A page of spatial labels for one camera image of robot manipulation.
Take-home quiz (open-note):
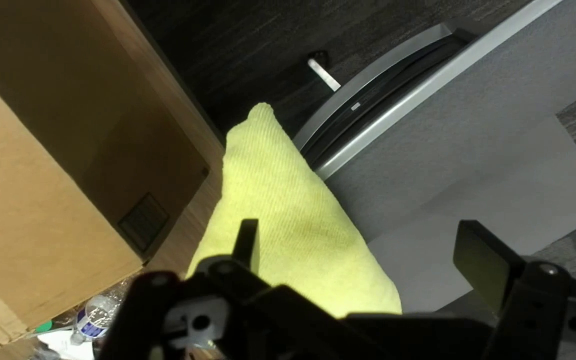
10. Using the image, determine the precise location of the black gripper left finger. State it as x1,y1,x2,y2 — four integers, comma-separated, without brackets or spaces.
232,217,258,270

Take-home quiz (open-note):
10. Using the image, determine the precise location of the yellow-green towel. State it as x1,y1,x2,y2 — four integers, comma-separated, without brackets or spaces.
186,102,401,318

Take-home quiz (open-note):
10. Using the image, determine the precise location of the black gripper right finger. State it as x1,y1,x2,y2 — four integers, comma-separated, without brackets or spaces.
451,220,525,313

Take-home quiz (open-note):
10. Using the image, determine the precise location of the grey office chair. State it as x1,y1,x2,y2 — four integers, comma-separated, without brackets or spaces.
294,0,576,312

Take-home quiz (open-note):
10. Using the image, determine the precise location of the brown cardboard box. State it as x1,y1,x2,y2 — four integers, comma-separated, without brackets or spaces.
0,0,213,358

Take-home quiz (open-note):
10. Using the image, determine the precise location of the clear plastic bottle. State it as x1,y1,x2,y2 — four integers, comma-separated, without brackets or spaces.
71,293,119,343

